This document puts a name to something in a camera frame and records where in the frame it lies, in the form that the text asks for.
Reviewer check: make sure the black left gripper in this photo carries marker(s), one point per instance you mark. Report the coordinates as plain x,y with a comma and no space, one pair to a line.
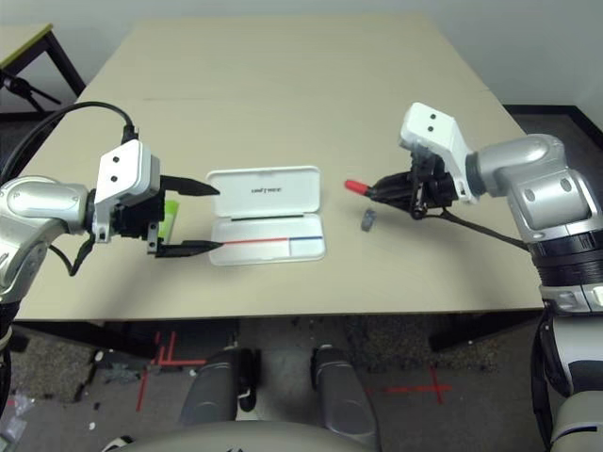
136,219

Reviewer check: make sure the red black marker pen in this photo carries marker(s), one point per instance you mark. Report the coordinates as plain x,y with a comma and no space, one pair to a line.
355,186

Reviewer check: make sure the grey robot left leg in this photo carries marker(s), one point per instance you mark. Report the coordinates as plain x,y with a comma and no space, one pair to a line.
212,386

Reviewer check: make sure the white robot foot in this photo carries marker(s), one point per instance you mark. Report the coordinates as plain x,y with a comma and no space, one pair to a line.
118,443

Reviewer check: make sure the grey robot leg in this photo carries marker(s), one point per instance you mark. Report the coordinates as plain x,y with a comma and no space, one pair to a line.
212,386
339,391

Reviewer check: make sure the clear plastic bag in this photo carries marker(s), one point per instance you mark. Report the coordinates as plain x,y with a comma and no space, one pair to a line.
20,405
11,429

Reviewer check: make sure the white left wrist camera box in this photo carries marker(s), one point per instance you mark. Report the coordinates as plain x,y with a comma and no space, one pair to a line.
125,165

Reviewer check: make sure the grey robot right leg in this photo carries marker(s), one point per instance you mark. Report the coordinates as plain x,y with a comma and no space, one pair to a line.
339,391

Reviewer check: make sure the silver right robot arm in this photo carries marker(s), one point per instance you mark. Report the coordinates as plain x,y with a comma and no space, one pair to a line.
542,160

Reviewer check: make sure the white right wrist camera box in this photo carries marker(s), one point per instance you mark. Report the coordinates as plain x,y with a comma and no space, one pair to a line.
431,124

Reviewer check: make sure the side table with black frame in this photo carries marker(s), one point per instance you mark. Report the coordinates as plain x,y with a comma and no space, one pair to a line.
28,42

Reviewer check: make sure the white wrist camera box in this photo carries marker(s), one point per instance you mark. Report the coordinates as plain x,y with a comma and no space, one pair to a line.
431,124
125,165

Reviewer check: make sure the grey robot torso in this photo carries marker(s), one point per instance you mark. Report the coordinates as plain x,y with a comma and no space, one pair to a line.
235,440

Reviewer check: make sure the white plastic pencil case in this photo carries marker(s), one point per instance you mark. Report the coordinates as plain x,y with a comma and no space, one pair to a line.
264,188

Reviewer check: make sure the black tripod stand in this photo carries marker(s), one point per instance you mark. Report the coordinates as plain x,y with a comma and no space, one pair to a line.
19,87

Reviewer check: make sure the small dark printed eraser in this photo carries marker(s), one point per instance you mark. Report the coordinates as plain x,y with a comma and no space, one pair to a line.
369,220

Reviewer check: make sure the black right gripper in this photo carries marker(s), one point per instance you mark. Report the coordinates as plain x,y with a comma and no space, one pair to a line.
433,188

